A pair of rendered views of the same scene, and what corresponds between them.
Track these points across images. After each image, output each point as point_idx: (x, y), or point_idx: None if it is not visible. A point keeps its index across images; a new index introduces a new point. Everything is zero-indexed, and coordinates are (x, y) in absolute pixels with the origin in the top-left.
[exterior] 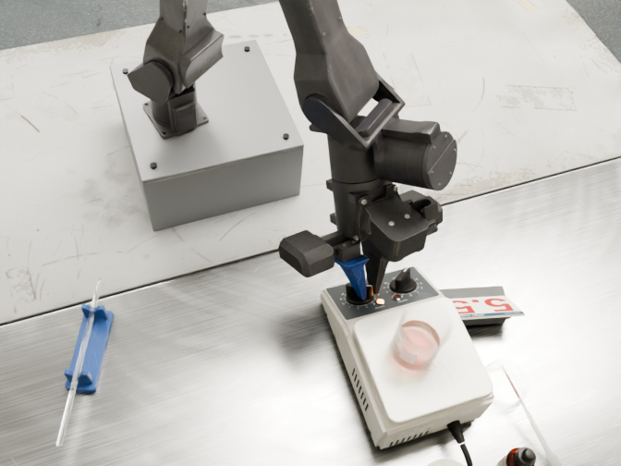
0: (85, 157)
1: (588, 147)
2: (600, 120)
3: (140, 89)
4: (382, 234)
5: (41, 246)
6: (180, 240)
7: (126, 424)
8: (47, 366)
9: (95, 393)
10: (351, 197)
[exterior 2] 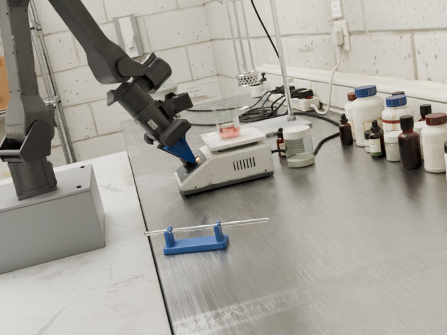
0: (8, 286)
1: (119, 163)
2: (104, 163)
3: (31, 156)
4: (181, 98)
5: (92, 284)
6: (118, 237)
7: (253, 227)
8: (204, 258)
9: (229, 239)
10: (157, 104)
